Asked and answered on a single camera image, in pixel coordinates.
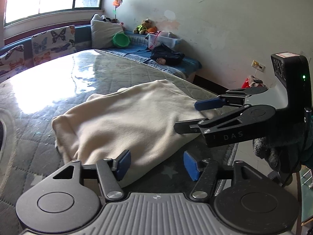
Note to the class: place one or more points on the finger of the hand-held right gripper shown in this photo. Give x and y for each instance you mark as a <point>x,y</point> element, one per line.
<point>207,104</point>
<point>185,127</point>

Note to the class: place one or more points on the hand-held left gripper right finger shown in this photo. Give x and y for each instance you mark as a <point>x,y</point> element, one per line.
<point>190,166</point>

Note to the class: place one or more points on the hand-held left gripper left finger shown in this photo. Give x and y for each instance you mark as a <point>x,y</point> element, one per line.
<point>123,164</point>

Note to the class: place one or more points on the cream garment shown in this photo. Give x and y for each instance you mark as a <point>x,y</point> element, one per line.
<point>122,122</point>

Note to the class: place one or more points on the person's right hand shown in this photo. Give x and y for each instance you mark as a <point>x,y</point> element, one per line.
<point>281,151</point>

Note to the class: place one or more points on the blue bench sofa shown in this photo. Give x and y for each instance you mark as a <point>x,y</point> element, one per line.
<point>190,64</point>

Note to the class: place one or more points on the red and white cloth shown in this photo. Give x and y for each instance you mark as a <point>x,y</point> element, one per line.
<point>249,82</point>

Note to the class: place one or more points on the dark clothing pile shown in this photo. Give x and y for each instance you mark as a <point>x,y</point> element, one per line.
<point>168,53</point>

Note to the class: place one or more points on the clear plastic storage box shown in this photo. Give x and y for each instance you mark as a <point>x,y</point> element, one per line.
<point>166,39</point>

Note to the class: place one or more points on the teddy bear toy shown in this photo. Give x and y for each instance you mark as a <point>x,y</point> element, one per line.
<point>144,28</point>

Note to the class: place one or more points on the green plastic basin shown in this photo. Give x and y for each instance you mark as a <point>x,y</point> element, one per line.
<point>121,40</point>

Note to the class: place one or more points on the round metal table inset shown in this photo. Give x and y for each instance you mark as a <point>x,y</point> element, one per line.
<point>6,137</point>

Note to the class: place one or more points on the grey pillow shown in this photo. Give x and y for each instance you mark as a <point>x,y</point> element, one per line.
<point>104,33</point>

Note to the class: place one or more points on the black and white plush toy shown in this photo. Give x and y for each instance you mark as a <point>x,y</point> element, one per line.
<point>105,17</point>

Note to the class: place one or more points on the colourful pinwheel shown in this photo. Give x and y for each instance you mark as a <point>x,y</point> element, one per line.
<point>117,3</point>

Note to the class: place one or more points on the butterfly print cushion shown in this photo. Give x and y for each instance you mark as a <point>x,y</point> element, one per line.
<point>53,44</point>
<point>12,61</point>

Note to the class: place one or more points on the wall socket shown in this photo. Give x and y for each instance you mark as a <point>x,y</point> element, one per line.
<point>258,66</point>

